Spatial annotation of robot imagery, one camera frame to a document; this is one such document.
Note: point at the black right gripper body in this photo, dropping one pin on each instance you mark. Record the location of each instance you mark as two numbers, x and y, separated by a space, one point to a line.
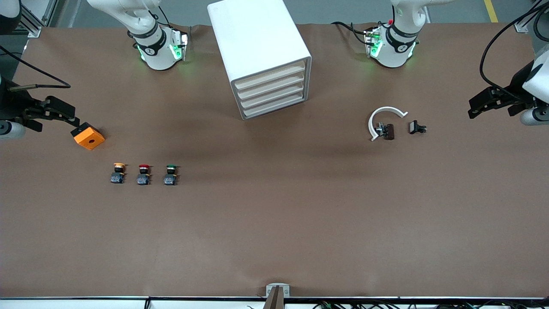
12 102

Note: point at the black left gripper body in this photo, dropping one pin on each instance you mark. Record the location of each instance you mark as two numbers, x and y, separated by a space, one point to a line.
516 85

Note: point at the yellow push button switch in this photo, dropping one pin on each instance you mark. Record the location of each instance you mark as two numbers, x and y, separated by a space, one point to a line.
118 176

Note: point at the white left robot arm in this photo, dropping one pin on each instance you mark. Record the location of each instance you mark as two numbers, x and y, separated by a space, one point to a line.
392 53

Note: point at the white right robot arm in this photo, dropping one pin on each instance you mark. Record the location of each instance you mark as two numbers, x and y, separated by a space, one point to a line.
156 51

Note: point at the orange and black block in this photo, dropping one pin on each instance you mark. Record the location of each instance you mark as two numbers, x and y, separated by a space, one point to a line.
89 138

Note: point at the small black clip part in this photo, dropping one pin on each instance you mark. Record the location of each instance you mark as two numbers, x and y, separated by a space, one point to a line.
414 127

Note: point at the white curved plastic part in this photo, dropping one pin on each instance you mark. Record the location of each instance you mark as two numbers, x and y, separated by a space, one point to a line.
386 110

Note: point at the small brown electrical component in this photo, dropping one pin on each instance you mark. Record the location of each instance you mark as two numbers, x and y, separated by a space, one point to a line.
388 131

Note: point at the brown table cover mat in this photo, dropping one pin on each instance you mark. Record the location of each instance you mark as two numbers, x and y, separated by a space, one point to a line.
274 223

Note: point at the aluminium frame profile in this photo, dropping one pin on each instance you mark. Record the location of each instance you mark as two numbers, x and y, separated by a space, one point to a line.
525 23
36 17

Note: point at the red push button switch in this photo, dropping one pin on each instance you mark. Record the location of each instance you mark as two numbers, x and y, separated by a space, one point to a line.
143 177

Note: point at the green push button switch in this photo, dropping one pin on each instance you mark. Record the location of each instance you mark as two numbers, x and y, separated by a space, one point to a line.
170 177

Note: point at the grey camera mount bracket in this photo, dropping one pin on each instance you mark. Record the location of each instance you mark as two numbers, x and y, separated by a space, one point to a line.
278 291

